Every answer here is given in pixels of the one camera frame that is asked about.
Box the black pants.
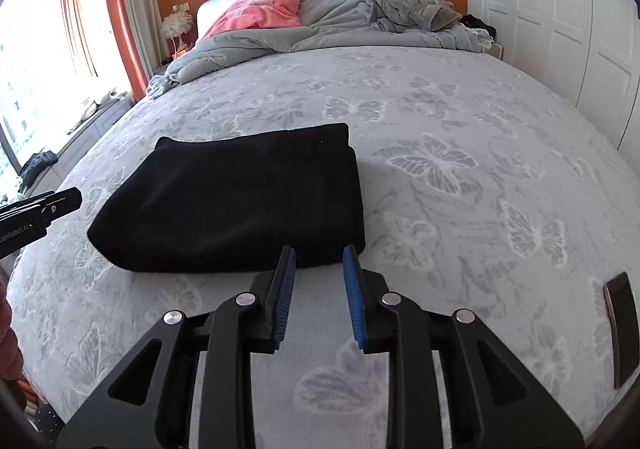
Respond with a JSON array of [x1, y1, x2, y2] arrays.
[[88, 123, 366, 273]]

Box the grey duvet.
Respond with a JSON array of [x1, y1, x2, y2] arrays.
[[146, 0, 491, 99]]

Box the white wardrobe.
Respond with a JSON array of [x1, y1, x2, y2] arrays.
[[468, 0, 639, 168]]

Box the smartphone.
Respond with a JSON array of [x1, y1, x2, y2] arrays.
[[603, 273, 639, 389]]

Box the black clothes on nightstand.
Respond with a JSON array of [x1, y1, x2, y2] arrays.
[[460, 13, 497, 40]]

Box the grey crumpled clothing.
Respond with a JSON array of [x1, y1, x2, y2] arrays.
[[367, 0, 462, 33]]

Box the orange curtain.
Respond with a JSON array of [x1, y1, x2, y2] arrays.
[[106, 0, 146, 102]]

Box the white decorative lamp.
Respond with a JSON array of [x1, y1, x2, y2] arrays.
[[160, 7, 193, 59]]

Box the white drawer cabinet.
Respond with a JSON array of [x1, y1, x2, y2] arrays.
[[21, 94, 134, 198]]

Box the pink pillow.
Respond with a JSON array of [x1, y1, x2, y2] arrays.
[[200, 0, 302, 40]]

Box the dark cloth on cabinet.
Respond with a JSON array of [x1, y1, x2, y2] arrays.
[[18, 151, 58, 190]]

